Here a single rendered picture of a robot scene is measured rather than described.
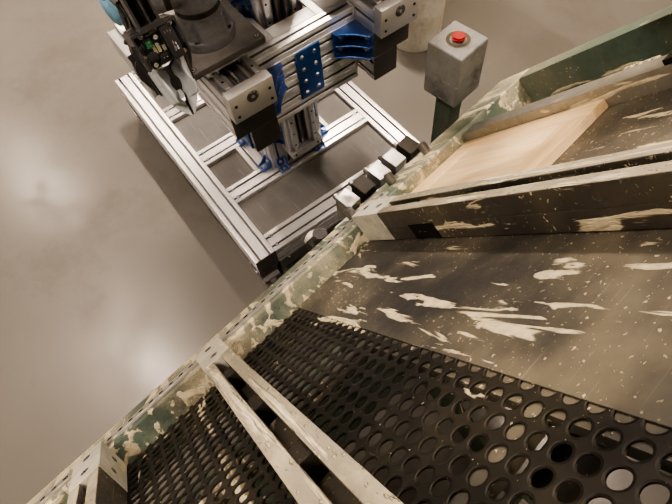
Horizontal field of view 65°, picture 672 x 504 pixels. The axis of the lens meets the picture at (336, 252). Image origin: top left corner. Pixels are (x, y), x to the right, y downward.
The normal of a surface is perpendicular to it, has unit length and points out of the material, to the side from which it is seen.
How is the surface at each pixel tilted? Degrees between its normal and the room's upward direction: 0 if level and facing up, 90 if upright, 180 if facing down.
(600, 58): 90
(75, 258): 0
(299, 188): 0
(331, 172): 0
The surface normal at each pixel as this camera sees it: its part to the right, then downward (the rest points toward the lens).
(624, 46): -0.71, 0.65
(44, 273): -0.07, -0.48
